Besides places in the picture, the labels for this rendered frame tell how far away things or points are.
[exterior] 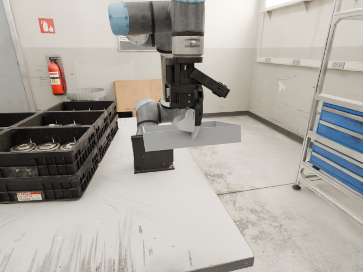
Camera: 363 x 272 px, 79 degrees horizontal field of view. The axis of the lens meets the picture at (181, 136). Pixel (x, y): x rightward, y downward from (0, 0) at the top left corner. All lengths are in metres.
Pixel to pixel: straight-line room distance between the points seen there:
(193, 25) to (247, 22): 4.14
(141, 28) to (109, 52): 3.47
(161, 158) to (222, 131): 0.56
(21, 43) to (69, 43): 0.67
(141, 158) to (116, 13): 0.70
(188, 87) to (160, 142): 0.16
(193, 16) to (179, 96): 0.17
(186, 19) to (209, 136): 0.29
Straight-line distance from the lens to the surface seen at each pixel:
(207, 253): 0.77
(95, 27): 4.11
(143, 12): 0.62
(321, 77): 2.18
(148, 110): 1.18
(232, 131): 0.64
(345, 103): 2.03
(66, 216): 0.98
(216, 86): 0.56
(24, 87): 4.39
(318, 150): 2.26
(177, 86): 0.52
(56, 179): 1.01
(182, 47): 0.52
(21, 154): 1.01
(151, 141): 0.59
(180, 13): 0.53
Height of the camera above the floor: 1.28
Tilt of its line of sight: 21 degrees down
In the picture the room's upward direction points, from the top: straight up
